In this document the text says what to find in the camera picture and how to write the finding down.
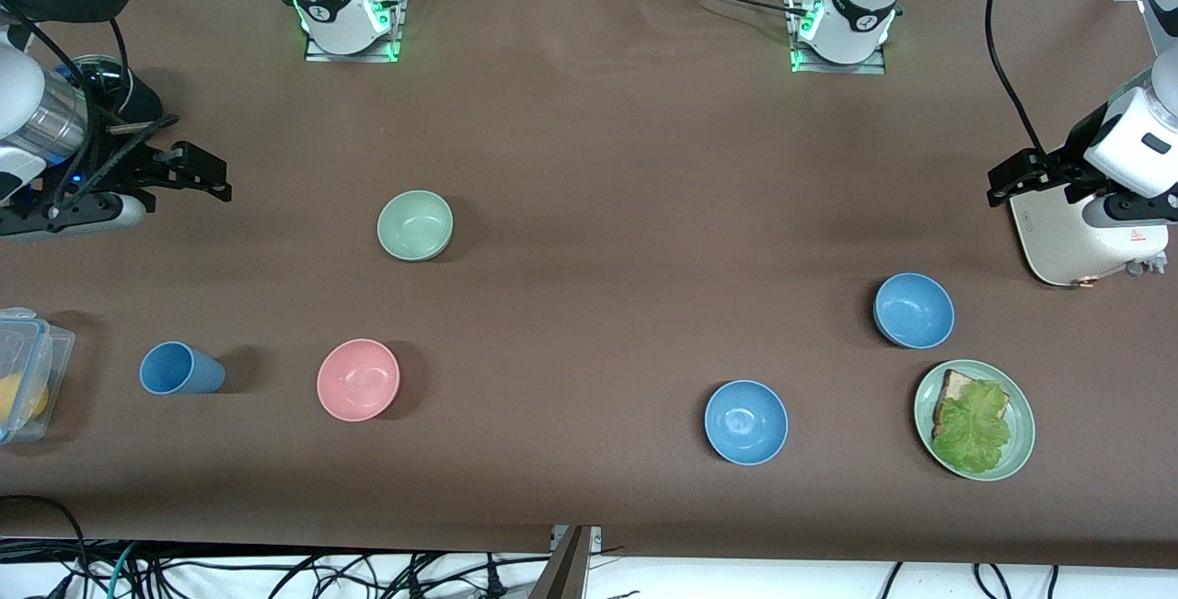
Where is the pale green bowl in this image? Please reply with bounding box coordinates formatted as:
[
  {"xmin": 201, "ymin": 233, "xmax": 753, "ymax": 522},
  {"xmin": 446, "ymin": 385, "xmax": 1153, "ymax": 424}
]
[{"xmin": 376, "ymin": 190, "xmax": 455, "ymax": 262}]

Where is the teal cable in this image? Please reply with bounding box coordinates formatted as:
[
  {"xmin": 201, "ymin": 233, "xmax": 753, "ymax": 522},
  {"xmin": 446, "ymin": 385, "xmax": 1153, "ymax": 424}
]
[{"xmin": 107, "ymin": 541, "xmax": 141, "ymax": 599}]

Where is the thick black looped cable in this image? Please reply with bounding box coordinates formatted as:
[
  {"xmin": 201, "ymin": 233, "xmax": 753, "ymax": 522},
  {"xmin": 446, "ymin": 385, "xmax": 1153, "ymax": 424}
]
[{"xmin": 0, "ymin": 494, "xmax": 90, "ymax": 599}]

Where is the bread slice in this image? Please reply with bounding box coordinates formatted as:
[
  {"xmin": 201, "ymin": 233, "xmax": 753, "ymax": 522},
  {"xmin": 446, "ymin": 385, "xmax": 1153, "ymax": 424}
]
[{"xmin": 931, "ymin": 368, "xmax": 978, "ymax": 440}]

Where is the green lettuce leaf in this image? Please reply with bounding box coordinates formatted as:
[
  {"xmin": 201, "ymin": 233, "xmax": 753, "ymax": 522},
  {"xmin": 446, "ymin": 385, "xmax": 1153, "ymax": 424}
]
[{"xmin": 930, "ymin": 379, "xmax": 1014, "ymax": 477}]

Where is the blue bowl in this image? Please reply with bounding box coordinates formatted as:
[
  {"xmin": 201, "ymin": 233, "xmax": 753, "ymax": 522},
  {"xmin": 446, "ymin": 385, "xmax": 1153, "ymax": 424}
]
[
  {"xmin": 704, "ymin": 379, "xmax": 790, "ymax": 467},
  {"xmin": 872, "ymin": 272, "xmax": 956, "ymax": 350}
]

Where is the clear plastic container blue lid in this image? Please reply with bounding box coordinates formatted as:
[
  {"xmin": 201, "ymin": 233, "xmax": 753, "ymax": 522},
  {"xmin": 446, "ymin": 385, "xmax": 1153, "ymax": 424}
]
[{"xmin": 0, "ymin": 306, "xmax": 77, "ymax": 446}]

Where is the yellow fruit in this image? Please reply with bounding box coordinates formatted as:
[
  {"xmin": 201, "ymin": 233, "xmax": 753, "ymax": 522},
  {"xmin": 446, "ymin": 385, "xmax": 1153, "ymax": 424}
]
[{"xmin": 0, "ymin": 373, "xmax": 50, "ymax": 426}]

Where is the pale green plate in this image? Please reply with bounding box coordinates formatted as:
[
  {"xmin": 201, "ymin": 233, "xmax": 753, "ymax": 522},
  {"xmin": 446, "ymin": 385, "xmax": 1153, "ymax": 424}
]
[{"xmin": 913, "ymin": 359, "xmax": 1037, "ymax": 483}]

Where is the blue ribbed cup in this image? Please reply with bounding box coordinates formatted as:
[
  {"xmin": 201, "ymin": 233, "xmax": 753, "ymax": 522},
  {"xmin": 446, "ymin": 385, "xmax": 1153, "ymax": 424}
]
[{"xmin": 139, "ymin": 340, "xmax": 227, "ymax": 396}]

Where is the pink bowl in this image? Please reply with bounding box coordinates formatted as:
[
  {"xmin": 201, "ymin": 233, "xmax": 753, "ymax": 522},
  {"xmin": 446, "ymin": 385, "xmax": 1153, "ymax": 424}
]
[{"xmin": 317, "ymin": 338, "xmax": 402, "ymax": 422}]

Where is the white toaster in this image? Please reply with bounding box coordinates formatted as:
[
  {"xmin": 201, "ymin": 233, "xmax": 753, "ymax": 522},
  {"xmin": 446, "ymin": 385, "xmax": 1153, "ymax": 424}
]
[{"xmin": 1007, "ymin": 187, "xmax": 1171, "ymax": 290}]

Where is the brown table cover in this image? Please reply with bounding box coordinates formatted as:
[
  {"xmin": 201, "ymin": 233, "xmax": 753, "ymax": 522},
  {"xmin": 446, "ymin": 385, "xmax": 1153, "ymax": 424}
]
[{"xmin": 0, "ymin": 0, "xmax": 1178, "ymax": 572}]

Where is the metal table bracket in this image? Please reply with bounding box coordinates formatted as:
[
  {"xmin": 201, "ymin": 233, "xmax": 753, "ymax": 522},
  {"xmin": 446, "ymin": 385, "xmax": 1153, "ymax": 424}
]
[{"xmin": 528, "ymin": 524, "xmax": 605, "ymax": 599}]

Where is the dark cup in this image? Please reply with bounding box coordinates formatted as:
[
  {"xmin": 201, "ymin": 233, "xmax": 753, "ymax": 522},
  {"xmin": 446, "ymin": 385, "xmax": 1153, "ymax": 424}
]
[{"xmin": 69, "ymin": 54, "xmax": 166, "ymax": 127}]

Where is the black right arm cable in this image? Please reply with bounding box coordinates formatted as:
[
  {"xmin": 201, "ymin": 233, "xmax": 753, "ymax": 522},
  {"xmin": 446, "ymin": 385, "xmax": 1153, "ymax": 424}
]
[{"xmin": 0, "ymin": 0, "xmax": 180, "ymax": 218}]

